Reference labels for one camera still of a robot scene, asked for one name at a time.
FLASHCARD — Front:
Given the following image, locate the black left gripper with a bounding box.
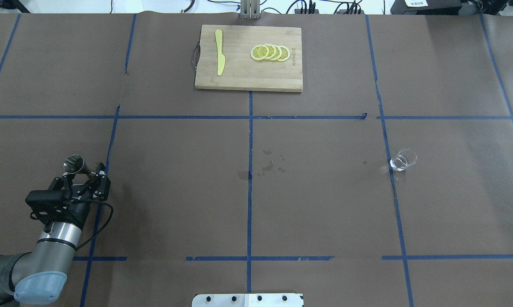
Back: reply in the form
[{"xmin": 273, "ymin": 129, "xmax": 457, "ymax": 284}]
[{"xmin": 26, "ymin": 171, "xmax": 111, "ymax": 231}]

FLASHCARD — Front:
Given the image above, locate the steel double jigger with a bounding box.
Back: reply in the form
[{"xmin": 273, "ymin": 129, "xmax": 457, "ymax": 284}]
[{"xmin": 63, "ymin": 155, "xmax": 105, "ymax": 177}]

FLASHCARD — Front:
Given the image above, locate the clear glass shaker cup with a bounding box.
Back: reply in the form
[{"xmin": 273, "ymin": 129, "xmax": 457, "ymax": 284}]
[{"xmin": 389, "ymin": 148, "xmax": 418, "ymax": 172}]

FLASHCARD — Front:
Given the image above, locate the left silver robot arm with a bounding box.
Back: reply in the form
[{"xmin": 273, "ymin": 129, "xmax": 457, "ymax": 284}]
[{"xmin": 0, "ymin": 170, "xmax": 111, "ymax": 307}]

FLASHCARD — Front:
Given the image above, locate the yellow plastic knife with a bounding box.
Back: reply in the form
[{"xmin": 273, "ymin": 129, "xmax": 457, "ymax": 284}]
[{"xmin": 214, "ymin": 29, "xmax": 226, "ymax": 76}]

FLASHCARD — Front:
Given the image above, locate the bamboo cutting board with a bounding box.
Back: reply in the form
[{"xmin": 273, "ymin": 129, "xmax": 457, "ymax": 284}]
[{"xmin": 194, "ymin": 24, "xmax": 303, "ymax": 93}]

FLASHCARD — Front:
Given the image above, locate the black computer case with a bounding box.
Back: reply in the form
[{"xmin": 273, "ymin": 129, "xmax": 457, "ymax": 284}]
[{"xmin": 390, "ymin": 0, "xmax": 462, "ymax": 15}]

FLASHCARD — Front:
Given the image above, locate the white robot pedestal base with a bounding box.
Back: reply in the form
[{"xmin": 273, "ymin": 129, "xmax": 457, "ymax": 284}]
[{"xmin": 191, "ymin": 293, "xmax": 304, "ymax": 307}]

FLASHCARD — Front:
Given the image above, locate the aluminium frame post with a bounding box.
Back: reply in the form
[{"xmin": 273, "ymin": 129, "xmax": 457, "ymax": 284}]
[{"xmin": 239, "ymin": 0, "xmax": 261, "ymax": 20}]

